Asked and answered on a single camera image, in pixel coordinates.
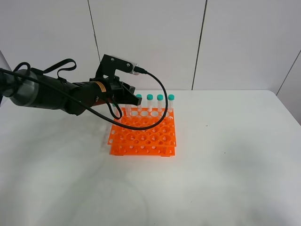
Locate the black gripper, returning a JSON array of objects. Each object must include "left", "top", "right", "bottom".
[{"left": 88, "top": 77, "right": 140, "bottom": 106}]

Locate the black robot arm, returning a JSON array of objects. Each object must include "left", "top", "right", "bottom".
[{"left": 0, "top": 55, "right": 142, "bottom": 115}]

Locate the back-row tube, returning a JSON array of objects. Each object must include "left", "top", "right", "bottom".
[
  {"left": 147, "top": 94, "right": 153, "bottom": 112},
  {"left": 136, "top": 94, "right": 142, "bottom": 112},
  {"left": 125, "top": 105, "right": 131, "bottom": 117},
  {"left": 157, "top": 94, "right": 163, "bottom": 112},
  {"left": 167, "top": 94, "right": 174, "bottom": 113}
]

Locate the second-row left tube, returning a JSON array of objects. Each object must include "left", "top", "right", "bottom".
[{"left": 112, "top": 104, "right": 122, "bottom": 123}]

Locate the back-row tube far right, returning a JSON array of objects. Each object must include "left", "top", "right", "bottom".
[{"left": 167, "top": 94, "right": 174, "bottom": 113}]

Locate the orange test tube rack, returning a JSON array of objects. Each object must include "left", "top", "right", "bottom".
[{"left": 108, "top": 107, "right": 176, "bottom": 157}]

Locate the black camera cable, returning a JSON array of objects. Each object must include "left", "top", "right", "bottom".
[{"left": 0, "top": 67, "right": 170, "bottom": 130}]

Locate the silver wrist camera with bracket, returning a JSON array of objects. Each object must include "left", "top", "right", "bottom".
[{"left": 95, "top": 54, "right": 139, "bottom": 81}]

